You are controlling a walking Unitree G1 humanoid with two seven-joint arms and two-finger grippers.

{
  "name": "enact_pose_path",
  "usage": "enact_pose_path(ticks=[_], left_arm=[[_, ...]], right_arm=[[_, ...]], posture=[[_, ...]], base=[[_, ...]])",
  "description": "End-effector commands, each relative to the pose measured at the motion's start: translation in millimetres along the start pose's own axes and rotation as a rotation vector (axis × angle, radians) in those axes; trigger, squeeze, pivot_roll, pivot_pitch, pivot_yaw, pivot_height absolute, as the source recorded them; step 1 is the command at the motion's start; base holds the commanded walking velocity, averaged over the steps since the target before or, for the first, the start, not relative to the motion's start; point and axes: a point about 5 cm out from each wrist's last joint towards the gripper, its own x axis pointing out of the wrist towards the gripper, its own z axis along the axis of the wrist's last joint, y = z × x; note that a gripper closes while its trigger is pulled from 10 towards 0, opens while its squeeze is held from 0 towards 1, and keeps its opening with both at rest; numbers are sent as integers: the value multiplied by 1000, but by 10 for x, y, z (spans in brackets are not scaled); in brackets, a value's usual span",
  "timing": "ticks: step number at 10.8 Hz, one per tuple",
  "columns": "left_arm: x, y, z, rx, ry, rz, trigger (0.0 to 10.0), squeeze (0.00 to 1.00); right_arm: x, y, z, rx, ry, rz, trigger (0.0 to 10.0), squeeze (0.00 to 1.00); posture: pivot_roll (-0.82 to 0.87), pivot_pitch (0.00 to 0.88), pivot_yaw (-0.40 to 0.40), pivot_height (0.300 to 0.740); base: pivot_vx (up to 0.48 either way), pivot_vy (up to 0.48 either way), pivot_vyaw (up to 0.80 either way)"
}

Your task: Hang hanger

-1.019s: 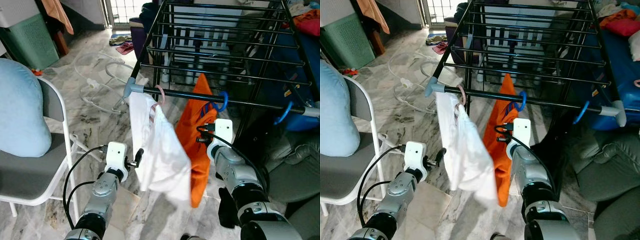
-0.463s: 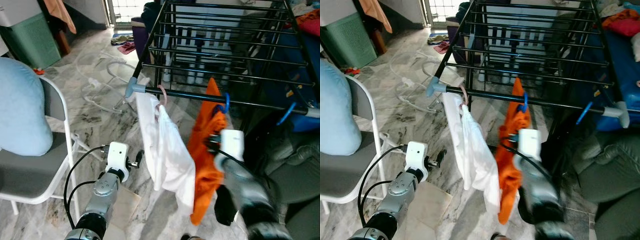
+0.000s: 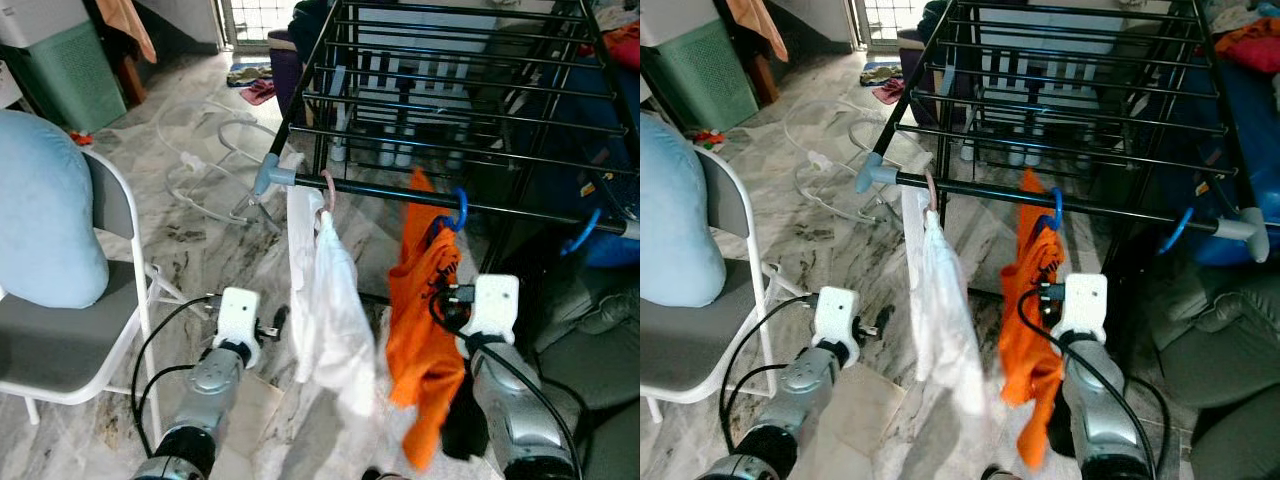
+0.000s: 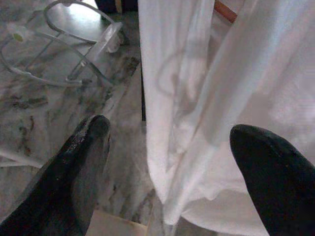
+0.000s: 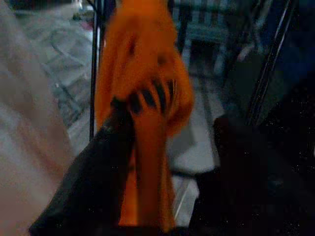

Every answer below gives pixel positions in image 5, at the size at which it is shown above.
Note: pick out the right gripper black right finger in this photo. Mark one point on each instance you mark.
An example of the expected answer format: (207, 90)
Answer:
(246, 177)

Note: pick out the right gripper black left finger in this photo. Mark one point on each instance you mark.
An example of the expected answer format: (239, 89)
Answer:
(93, 177)

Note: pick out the dark navy garment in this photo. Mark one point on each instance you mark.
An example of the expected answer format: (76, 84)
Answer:
(297, 152)

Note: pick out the orange garment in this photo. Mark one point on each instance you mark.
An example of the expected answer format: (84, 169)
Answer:
(137, 49)

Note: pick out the white garment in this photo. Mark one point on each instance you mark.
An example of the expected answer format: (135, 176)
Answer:
(24, 110)

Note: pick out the black metal drying rack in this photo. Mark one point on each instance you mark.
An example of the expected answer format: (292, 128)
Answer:
(93, 73)

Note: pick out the white slatted frame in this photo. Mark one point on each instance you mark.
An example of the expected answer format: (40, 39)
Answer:
(204, 29)

